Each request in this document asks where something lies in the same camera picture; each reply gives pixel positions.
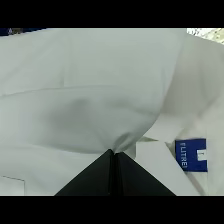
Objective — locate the white shirt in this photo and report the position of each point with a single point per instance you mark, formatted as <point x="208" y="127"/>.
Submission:
<point x="100" y="100"/>

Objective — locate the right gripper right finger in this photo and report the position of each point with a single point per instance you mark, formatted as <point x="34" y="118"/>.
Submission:
<point x="140" y="181"/>

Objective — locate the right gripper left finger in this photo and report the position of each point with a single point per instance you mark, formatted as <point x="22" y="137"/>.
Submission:
<point x="91" y="181"/>

